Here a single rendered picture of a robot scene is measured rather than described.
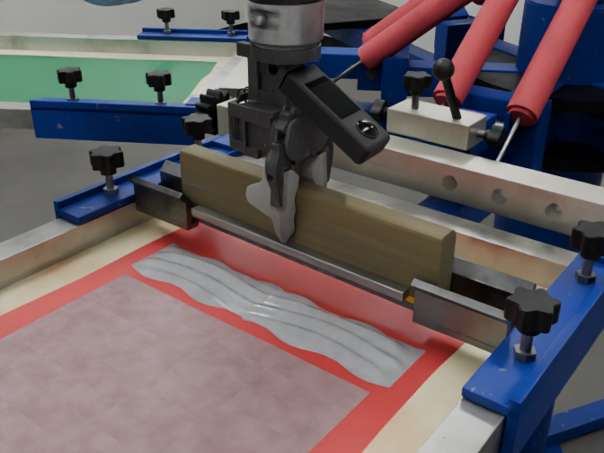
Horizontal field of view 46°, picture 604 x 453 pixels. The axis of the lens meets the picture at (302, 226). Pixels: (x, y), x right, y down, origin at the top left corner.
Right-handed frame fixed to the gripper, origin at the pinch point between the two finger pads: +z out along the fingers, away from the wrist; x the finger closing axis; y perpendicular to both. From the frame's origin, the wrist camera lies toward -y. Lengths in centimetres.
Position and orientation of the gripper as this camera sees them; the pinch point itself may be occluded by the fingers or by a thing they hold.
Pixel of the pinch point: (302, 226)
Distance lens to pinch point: 79.6
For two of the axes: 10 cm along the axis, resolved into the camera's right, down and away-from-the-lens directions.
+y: -7.9, -2.8, 5.4
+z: 0.0, 8.9, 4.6
